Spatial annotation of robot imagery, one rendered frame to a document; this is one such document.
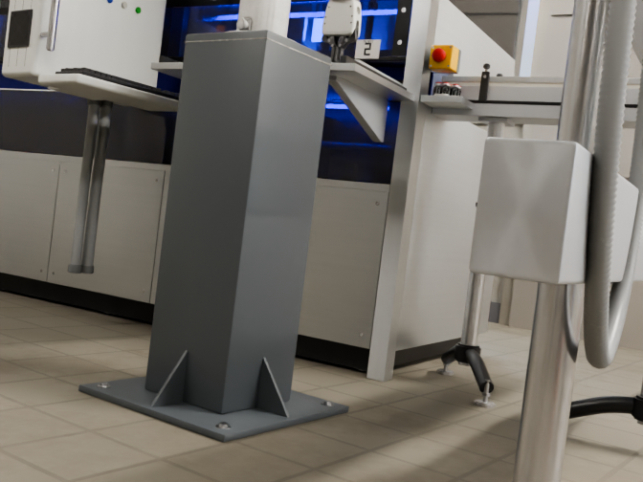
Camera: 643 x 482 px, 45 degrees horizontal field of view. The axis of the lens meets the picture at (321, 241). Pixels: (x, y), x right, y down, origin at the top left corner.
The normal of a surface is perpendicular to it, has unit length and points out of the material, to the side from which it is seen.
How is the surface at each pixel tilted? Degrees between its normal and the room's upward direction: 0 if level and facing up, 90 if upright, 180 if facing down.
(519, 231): 90
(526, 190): 90
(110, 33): 90
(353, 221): 90
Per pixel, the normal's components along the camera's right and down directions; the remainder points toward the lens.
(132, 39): 0.80, 0.11
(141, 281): -0.49, -0.04
